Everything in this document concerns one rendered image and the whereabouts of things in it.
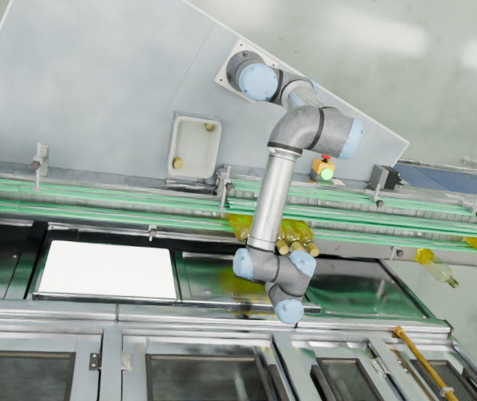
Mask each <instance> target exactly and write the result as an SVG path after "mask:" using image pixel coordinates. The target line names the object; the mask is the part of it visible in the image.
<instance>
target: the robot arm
mask: <svg viewBox="0 0 477 401"><path fill-rule="evenodd" d="M225 75H226V78H227V81H228V82H229V84H230V85H231V87H232V88H234V89H235V90H236V91H239V92H242V93H244V94H245V95H246V96H247V97H248V98H250V99H252V100H255V101H266V102H269V103H274V104H276V105H280V106H282V107H283V108H284V109H285V110H286V111H287V113H286V114H285V115H284V116H283V117H282V118H281V119H280V120H279V121H278V122H277V124H276V125H275V126H274V128H273V129H272V132H271V134H270V136H269V139H268V144H267V150H268V152H269V154H268V160H267V164H266V167H265V171H264V176H263V180H262V183H261V187H260V193H259V196H258V200H257V203H256V209H255V212H254V216H253V219H252V226H251V229H250V232H249V236H248V242H247V246H246V248H240V249H238V250H237V252H236V255H235V256H234V260H233V271H234V276H235V277H236V278H241V279H243V280H247V281H250V282H254V283H257V284H260V285H262V286H264V287H265V291H266V293H267V295H268V298H269V299H270V302H271V304H272V306H273V309H274V312H275V314H276V315H277V317H278V318H279V320H280V321H282V322H283V323H285V324H294V323H296V322H297V321H299V320H300V319H301V318H302V316H303V304H302V303H301V301H302V299H303V296H304V293H305V291H306V288H307V286H308V283H309V282H310V280H311V277H312V276H313V273H314V270H315V265H316V261H315V259H314V258H313V257H312V256H311V255H309V254H308V253H306V252H304V251H293V252H292V253H291V254H290V255H289V258H288V257H284V256H279V255H273V252H275V250H274V249H275V245H276V240H277V236H278V233H279V229H280V224H281V220H282V217H283V211H284V208H285V204H286V201H287V195H288V192H289V189H290V185H291V179H292V176H293V173H294V169H295V163H296V160H297V159H298V158H300V157H301V156H302V153H303V149H305V150H309V151H313V152H316V153H319V154H325V155H327V156H331V157H334V158H337V159H343V160H347V159H350V158H351V157H352V156H354V154H355V153H356V151H357V149H358V147H359V145H360V143H361V140H362V134H363V125H362V122H361V121H360V120H357V119H356V118H351V117H348V116H346V115H344V114H343V113H342V112H341V111H340V110H339V109H337V108H335V107H330V106H326V105H325V104H324V103H323V102H322V101H321V100H320V99H319V98H318V97H317V95H318V91H317V89H318V88H317V85H316V83H315V82H314V81H313V80H311V79H309V78H307V77H305V76H299V75H296V74H293V73H290V72H286V71H284V70H281V69H278V68H274V67H271V66H268V65H266V63H265V61H264V59H263V58H262V57H261V56H260V55H259V54H258V53H255V52H253V51H250V50H243V51H239V52H238V53H235V54H234V55H233V56H232V57H231V58H230V59H229V61H228V63H227V65H226V70H225Z"/></svg>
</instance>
